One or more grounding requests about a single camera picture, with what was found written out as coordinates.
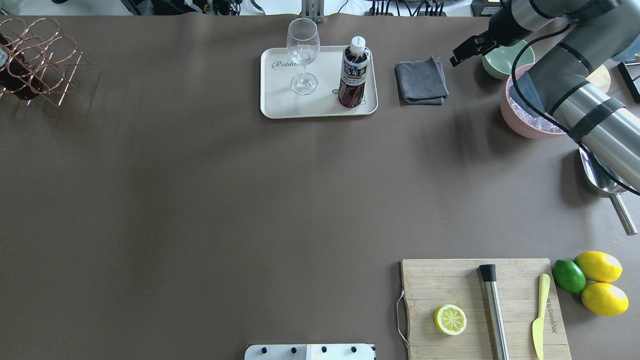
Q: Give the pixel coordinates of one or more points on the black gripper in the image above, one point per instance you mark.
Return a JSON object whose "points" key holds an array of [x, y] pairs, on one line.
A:
{"points": [[503, 28]]}

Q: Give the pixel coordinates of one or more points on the tea bottle white cap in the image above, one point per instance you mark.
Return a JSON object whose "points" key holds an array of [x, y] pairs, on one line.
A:
{"points": [[355, 62]]}

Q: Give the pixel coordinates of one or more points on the copper wire bottle basket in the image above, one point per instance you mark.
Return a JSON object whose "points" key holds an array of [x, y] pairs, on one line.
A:
{"points": [[52, 55]]}

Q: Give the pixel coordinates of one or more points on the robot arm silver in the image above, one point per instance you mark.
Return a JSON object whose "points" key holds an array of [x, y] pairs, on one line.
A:
{"points": [[598, 30]]}

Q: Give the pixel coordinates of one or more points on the mint green bowl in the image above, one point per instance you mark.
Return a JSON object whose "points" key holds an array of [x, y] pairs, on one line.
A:
{"points": [[499, 62]]}

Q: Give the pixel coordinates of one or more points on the grey folded cloth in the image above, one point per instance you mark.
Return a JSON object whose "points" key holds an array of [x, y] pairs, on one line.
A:
{"points": [[422, 82]]}

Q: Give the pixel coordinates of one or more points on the pink bowl of ice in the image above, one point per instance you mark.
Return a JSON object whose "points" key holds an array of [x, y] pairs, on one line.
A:
{"points": [[538, 128]]}

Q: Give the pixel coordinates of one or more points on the wooden cup tree stand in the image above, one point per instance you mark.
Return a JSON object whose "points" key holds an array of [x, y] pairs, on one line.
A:
{"points": [[629, 72]]}

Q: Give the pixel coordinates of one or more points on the steel ice scoop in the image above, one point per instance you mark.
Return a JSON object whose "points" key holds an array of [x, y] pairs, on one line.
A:
{"points": [[605, 187]]}

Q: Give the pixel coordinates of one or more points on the clear wine glass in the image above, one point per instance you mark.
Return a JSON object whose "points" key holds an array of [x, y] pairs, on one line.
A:
{"points": [[303, 47]]}

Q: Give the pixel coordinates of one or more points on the cream rabbit tray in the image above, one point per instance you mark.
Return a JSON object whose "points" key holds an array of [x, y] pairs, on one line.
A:
{"points": [[279, 101]]}

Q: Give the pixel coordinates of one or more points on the bamboo cutting board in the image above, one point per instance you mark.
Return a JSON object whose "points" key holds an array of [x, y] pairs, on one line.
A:
{"points": [[431, 283]]}

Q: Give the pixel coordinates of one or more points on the green lime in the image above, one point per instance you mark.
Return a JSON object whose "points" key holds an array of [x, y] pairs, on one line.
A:
{"points": [[568, 275]]}

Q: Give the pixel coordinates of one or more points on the yellow lemon upper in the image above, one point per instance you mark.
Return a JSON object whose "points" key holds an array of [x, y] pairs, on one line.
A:
{"points": [[599, 266]]}

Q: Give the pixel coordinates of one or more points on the yellow lemon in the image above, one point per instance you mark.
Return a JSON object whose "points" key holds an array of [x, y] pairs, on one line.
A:
{"points": [[599, 266], [605, 299]]}

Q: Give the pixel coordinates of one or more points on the half lemon slice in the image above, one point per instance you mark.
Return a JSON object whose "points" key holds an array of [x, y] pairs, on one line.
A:
{"points": [[450, 319]]}

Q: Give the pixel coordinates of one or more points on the yellow lemon lower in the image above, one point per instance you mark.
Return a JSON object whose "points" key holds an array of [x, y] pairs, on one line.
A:
{"points": [[605, 299]]}

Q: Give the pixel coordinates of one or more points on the yellow plastic knife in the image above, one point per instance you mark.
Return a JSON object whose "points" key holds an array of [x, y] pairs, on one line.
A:
{"points": [[537, 325]]}

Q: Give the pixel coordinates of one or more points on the steel muddler black tip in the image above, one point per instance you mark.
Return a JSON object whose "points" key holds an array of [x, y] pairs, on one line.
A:
{"points": [[490, 282]]}

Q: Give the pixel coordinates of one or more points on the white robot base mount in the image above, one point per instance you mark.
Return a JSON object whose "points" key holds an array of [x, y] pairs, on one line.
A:
{"points": [[313, 351]]}

